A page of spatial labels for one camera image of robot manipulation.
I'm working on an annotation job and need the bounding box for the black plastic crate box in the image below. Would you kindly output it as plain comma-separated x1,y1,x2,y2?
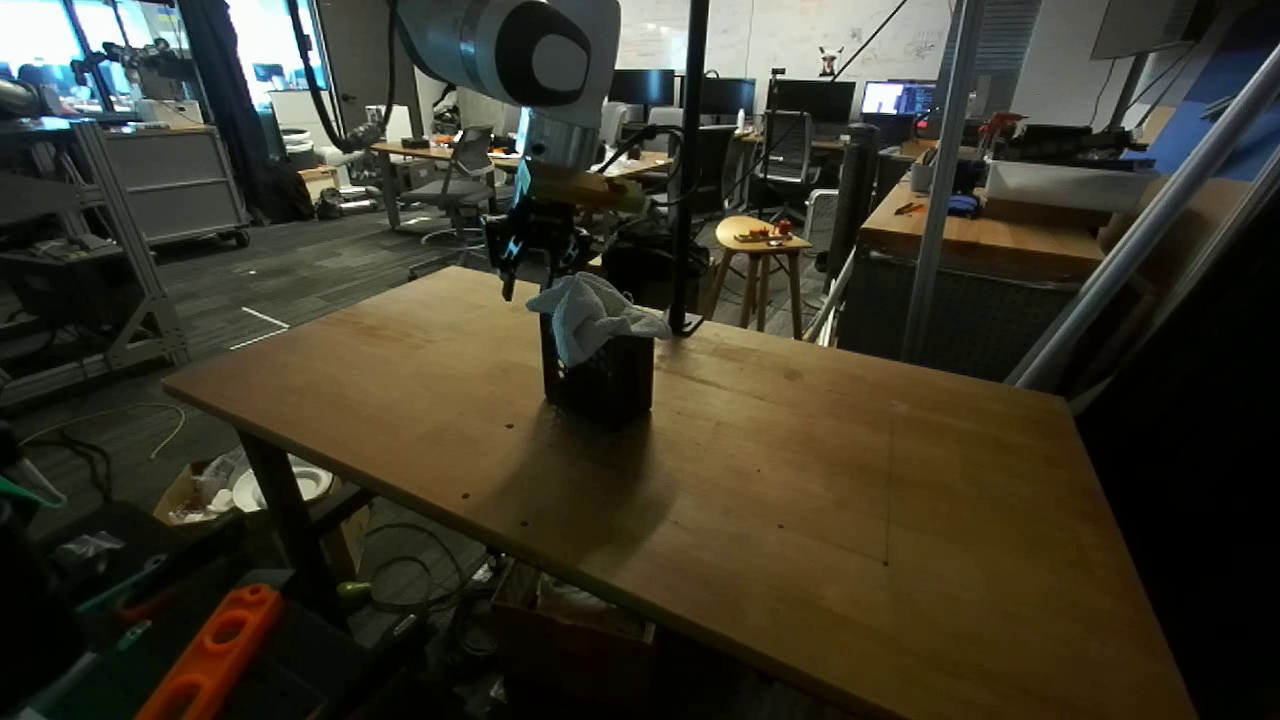
542,326,658,427

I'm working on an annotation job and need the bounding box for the round wooden stool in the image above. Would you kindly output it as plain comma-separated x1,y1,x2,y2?
699,215,808,328

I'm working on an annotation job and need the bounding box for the wooden top drawer cabinet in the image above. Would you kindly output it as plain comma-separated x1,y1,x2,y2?
835,181,1106,382

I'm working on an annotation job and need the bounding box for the black vertical pole stand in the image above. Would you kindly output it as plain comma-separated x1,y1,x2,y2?
670,0,708,341

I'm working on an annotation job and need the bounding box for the orange plastic tool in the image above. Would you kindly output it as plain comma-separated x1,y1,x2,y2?
137,584,283,720

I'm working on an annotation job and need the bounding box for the silver diagonal metal pole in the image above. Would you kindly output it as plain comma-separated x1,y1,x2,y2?
1007,44,1280,388

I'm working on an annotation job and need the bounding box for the grey metal shelf cart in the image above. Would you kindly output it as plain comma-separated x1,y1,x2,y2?
0,116,250,410

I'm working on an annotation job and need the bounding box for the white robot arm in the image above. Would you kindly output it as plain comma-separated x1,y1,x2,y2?
388,0,622,283

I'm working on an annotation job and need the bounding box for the light grey cloth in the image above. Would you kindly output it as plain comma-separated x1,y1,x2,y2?
527,272,670,369

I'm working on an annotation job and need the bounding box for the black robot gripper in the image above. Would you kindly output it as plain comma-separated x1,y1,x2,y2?
485,195,597,298

